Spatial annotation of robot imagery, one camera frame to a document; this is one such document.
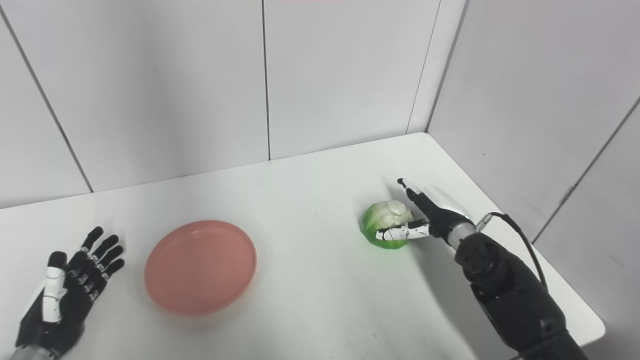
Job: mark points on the green white cabbage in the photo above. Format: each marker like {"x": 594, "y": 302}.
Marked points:
{"x": 387, "y": 220}

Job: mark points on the pink plate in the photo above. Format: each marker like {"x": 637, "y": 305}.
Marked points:
{"x": 200, "y": 267}

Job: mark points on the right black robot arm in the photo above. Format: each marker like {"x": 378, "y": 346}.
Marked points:
{"x": 505, "y": 290}

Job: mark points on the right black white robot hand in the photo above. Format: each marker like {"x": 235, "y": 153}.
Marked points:
{"x": 425, "y": 215}

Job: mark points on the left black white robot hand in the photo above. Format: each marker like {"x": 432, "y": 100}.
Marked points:
{"x": 65, "y": 295}

